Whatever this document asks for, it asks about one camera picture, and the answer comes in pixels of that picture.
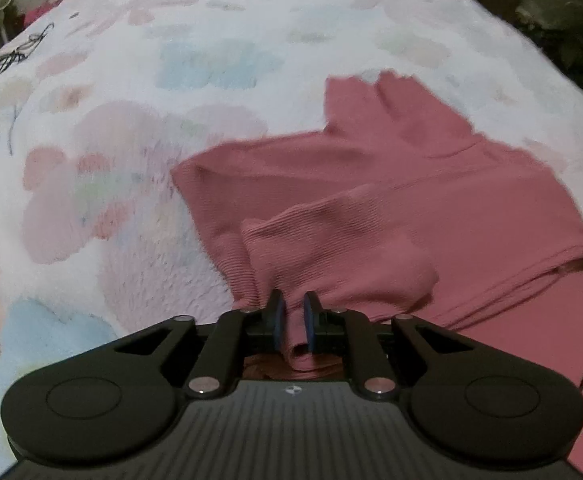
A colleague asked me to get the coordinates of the coiled black cable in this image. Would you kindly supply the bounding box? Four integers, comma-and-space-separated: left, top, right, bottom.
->
0, 22, 54, 81

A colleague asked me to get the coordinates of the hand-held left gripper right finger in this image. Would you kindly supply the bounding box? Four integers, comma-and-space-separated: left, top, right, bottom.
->
302, 291, 475, 401

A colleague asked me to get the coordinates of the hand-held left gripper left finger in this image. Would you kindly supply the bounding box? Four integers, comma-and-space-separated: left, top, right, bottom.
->
114, 290, 288, 401

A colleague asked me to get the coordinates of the pink long sleeve shirt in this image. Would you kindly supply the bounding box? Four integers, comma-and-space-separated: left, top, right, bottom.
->
170, 72, 583, 480

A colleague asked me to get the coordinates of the floral fleece blanket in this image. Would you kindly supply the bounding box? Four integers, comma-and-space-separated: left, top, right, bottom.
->
0, 0, 583, 480

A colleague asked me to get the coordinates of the red cloth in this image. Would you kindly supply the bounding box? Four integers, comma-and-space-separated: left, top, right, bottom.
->
21, 2, 62, 28

